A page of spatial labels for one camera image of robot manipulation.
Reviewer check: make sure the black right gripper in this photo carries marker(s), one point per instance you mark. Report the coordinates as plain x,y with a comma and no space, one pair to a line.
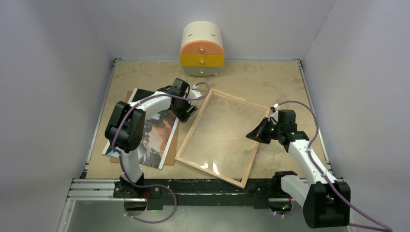
258,134

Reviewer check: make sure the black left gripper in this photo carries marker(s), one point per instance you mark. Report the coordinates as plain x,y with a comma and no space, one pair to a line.
184,114

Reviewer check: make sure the glossy printed photo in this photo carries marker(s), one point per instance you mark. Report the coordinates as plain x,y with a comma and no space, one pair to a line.
153,133

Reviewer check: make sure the clear acrylic frame sheet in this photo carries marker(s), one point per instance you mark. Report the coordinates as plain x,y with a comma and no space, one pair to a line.
221,134

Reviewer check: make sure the brown cardboard backing board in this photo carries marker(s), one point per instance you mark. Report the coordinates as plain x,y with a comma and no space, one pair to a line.
167,150

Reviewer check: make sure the wooden picture frame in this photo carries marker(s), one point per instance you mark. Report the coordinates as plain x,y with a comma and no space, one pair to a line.
192,141

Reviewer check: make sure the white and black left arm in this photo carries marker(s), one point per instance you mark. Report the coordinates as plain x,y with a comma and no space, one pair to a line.
125,128

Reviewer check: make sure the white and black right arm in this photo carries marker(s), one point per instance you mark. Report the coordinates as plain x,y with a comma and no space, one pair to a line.
314,179

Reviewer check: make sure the small colourful drawer cabinet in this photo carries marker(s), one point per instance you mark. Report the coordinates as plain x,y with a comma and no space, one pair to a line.
201,51

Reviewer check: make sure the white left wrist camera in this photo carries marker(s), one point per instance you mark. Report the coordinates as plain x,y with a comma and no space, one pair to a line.
195,95

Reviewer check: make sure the black and aluminium base rail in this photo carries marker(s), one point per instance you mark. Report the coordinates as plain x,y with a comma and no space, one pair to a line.
260,193

